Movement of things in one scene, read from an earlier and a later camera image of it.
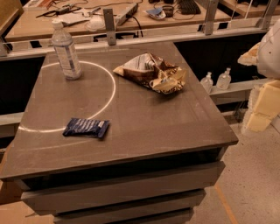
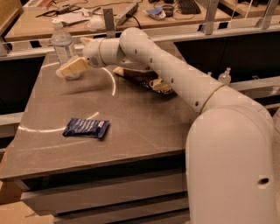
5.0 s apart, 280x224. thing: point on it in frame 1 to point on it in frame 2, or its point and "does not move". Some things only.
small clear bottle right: [224, 80] does not move
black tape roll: [168, 10] does not move
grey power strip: [125, 14] does not move
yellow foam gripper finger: [263, 106] to [73, 68]
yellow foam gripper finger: [250, 58] to [87, 39]
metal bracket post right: [212, 6] does not move
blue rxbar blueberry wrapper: [91, 127] does not move
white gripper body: [270, 57] to [91, 53]
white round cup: [95, 23] does not move
